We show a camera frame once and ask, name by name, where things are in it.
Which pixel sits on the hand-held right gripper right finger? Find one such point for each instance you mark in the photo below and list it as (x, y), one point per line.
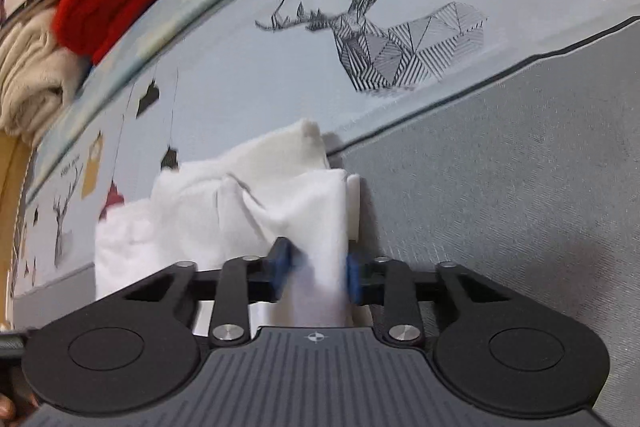
(354, 279)

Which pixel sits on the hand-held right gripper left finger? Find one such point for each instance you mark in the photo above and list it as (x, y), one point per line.
(280, 267)

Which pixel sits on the white t-shirt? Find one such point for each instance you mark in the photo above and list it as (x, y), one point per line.
(300, 207)

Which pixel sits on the wooden headboard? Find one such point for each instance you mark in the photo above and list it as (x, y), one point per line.
(12, 217)

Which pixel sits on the grey printed bed sheet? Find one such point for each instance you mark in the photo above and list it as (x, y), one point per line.
(500, 157)

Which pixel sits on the cream fleece blanket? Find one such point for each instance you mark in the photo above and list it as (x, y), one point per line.
(30, 82)

